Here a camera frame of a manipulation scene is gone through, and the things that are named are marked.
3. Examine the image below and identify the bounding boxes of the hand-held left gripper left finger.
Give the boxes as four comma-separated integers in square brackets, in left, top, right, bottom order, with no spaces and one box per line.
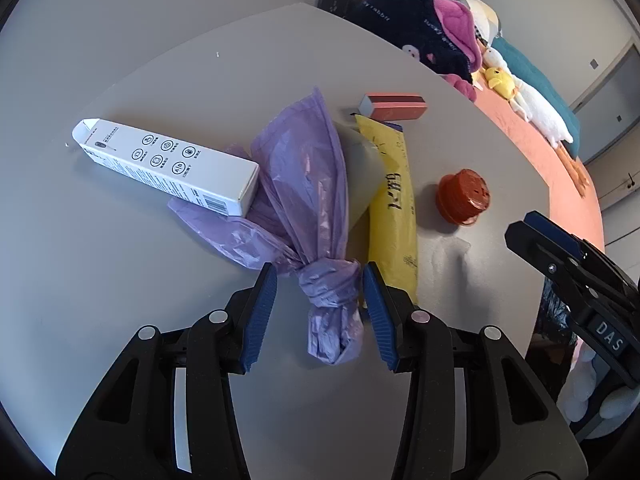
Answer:
[56,262,278,480]

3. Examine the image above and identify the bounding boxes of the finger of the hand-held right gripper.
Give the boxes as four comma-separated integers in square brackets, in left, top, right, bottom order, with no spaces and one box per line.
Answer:
[505,221,586,296]
[524,211,601,261]

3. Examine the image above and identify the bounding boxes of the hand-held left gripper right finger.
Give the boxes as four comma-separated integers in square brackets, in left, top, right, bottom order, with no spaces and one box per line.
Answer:
[362,261,588,480]

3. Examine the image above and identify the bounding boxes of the black trash bag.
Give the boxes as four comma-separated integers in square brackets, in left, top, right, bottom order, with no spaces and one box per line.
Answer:
[530,277,576,401]

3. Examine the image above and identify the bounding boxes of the purple plastic bag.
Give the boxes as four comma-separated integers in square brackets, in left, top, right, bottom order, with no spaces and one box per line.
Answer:
[167,86,365,366]

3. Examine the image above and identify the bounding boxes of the person's right hand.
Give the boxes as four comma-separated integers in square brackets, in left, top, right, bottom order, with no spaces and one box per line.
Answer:
[559,342,640,423]

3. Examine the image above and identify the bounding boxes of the bed with orange sheet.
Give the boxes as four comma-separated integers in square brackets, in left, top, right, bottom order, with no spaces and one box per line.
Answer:
[472,85,603,251]

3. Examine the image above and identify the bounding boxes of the red bottle cap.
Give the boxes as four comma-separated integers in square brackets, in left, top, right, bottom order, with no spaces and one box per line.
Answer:
[435,168,492,226]

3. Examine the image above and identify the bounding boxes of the yellow snack packet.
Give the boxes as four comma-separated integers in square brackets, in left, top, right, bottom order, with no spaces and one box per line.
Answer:
[354,114,418,306]

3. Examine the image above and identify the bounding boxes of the white goose plush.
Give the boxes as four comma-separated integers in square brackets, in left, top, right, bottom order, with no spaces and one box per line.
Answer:
[482,47,591,196]

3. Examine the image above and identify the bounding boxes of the grey door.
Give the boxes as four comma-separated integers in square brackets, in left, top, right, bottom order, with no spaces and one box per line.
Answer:
[570,40,640,161]

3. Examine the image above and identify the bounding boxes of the teal cushion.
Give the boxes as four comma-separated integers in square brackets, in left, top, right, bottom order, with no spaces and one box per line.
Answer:
[492,37,583,158]

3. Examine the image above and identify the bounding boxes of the yellow duck plush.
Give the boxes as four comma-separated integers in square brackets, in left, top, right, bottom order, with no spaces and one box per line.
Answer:
[482,66,516,98]

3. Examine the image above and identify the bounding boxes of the white paper box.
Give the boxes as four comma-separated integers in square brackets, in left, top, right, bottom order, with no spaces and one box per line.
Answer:
[71,118,261,217]

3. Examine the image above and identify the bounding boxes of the pink sanding block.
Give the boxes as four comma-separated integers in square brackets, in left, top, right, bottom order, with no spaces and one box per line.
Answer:
[359,93,428,123]

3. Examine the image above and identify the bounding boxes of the checkered patchwork pillow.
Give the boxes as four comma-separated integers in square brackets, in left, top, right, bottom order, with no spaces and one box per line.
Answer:
[460,0,501,41]

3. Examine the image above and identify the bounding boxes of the pink fleece blanket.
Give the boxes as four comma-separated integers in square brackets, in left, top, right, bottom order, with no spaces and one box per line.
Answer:
[432,0,486,101]

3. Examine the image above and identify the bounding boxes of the navy printed fleece blanket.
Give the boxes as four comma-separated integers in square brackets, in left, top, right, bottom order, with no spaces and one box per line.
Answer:
[345,0,483,86]

